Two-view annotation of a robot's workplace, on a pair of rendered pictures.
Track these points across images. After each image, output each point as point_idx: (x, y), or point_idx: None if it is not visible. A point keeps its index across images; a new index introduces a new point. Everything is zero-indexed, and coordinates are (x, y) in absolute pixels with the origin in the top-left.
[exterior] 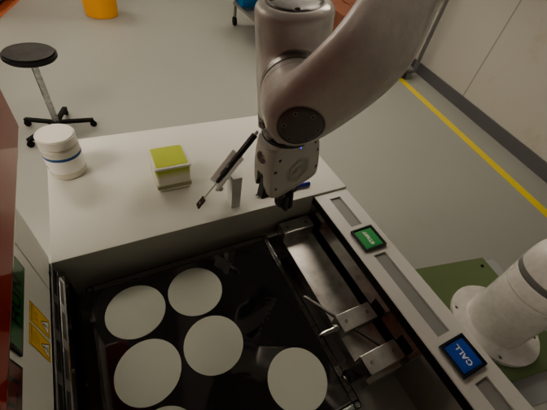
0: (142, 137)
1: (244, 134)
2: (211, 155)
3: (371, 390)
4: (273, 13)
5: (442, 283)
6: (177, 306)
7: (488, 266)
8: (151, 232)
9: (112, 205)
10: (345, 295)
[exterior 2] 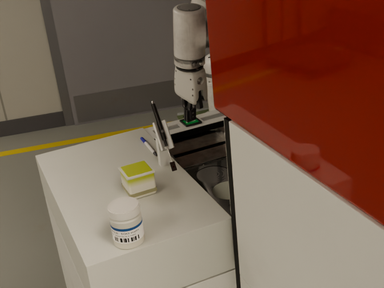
0: (76, 216)
1: (74, 168)
2: (106, 179)
3: None
4: (200, 10)
5: None
6: None
7: (183, 114)
8: (198, 188)
9: (172, 209)
10: (221, 147)
